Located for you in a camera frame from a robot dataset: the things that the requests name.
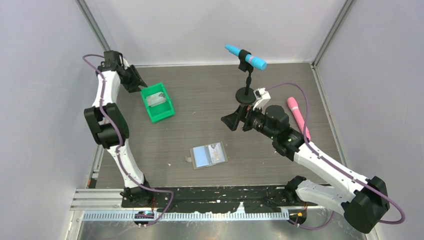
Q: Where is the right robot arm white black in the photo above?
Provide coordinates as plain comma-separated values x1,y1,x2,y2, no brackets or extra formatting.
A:
221,104,390,234

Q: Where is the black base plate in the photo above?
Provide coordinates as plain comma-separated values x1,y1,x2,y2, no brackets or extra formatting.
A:
120,185,312,214

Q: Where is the black microphone stand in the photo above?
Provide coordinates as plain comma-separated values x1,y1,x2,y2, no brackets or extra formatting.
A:
235,49,256,105

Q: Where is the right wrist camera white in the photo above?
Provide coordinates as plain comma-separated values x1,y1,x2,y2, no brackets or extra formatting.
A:
252,87,271,111

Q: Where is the pink toy microphone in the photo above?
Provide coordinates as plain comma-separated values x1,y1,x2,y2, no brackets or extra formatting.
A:
286,97,311,140

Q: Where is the silver VIP card stack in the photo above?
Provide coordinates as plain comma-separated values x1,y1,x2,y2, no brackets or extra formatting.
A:
145,91,167,107

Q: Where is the aluminium frame rail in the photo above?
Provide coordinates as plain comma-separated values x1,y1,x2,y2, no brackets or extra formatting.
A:
69,185,372,223

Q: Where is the blue toy microphone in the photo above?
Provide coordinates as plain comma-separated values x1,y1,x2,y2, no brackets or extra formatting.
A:
225,44,267,72

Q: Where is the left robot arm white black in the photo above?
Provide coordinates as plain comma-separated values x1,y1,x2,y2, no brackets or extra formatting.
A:
83,50,154,207

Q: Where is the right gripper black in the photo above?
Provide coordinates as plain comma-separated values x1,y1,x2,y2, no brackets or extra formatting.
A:
221,102,277,140

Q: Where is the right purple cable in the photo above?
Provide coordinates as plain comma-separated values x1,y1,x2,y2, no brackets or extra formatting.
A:
264,82,406,231

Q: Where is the grey leather card holder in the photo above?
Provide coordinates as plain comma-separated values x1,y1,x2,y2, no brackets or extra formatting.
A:
185,141,228,170

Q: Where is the green plastic bin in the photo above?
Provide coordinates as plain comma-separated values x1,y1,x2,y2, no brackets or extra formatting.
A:
140,82,175,123

